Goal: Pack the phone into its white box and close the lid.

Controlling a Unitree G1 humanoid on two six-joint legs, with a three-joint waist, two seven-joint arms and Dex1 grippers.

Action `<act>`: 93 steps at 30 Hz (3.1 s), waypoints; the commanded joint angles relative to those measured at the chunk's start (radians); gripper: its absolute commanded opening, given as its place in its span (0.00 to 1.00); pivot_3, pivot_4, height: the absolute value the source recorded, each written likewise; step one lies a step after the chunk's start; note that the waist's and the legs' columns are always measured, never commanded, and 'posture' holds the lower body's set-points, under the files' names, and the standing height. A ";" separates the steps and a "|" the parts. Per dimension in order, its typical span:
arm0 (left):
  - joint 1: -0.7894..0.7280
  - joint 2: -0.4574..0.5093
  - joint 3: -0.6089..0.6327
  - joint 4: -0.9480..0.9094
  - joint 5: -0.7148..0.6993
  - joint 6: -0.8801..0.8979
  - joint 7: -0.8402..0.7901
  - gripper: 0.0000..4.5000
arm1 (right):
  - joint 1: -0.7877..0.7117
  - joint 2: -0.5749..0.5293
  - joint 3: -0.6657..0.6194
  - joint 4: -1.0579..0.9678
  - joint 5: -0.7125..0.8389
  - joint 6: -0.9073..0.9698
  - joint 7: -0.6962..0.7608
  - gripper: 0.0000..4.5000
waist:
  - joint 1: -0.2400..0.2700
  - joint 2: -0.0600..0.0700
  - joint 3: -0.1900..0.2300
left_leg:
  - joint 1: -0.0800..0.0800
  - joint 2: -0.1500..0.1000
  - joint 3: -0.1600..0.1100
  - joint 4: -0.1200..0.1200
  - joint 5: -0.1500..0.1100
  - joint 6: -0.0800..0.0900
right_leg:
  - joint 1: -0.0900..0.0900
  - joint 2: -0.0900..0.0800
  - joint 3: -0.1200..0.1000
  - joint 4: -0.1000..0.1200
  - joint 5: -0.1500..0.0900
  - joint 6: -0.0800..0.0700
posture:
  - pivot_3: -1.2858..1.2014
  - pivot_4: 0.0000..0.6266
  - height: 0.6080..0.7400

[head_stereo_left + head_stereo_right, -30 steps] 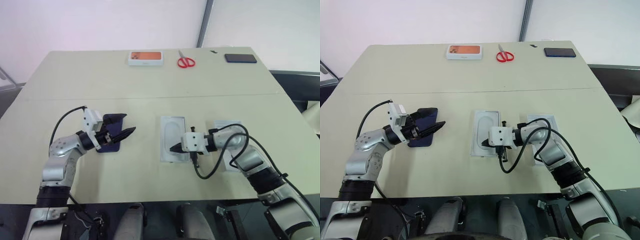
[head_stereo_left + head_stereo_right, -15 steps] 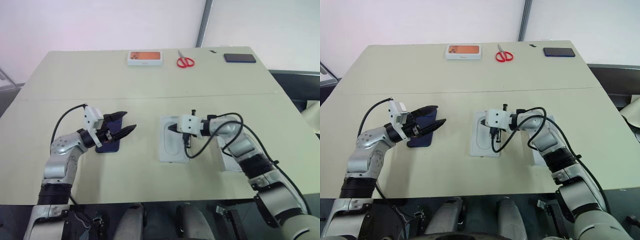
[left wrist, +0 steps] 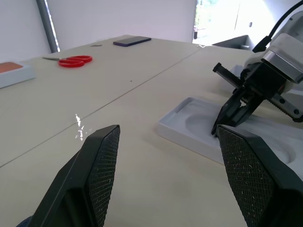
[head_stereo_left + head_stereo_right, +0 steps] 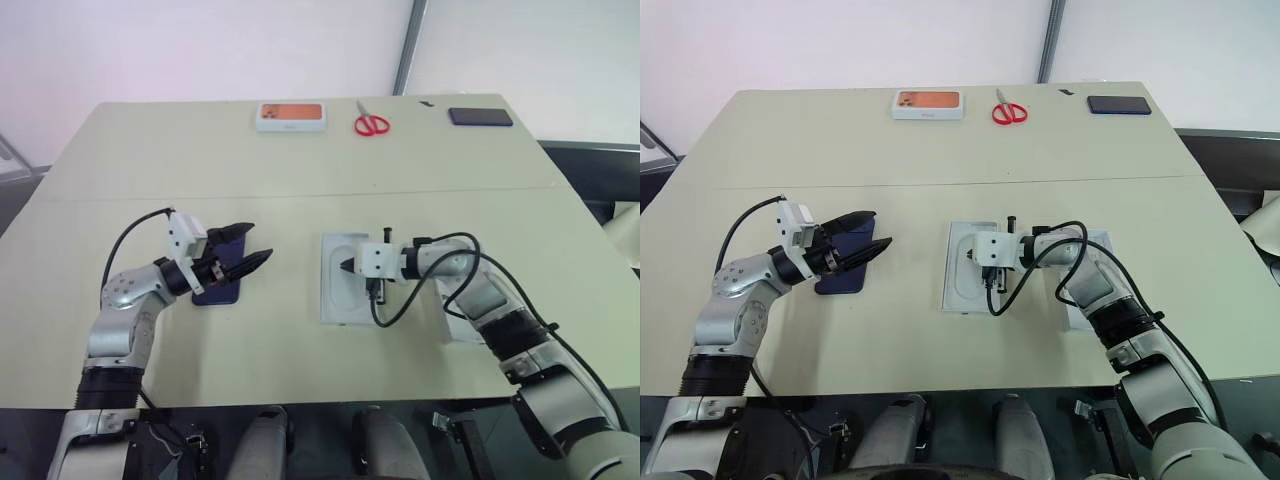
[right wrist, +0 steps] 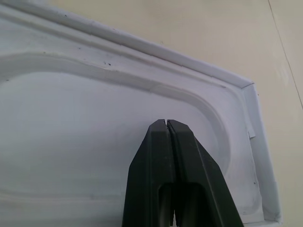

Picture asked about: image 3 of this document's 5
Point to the bright window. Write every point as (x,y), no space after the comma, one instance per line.
(213,14)

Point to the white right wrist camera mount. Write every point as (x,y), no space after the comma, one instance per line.
(284,41)

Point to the white phone box base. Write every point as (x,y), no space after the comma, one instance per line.
(196,118)

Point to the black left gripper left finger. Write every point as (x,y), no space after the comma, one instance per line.
(78,184)

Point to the dark grey furniture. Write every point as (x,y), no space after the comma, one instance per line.
(234,41)

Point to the grey metal pole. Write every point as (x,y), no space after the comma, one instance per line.
(47,23)

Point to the dark blue phone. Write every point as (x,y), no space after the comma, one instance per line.
(131,41)

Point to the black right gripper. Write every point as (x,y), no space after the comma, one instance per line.
(262,80)

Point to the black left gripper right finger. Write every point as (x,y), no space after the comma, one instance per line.
(260,184)

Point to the white box orange phone print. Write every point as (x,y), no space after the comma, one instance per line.
(14,73)

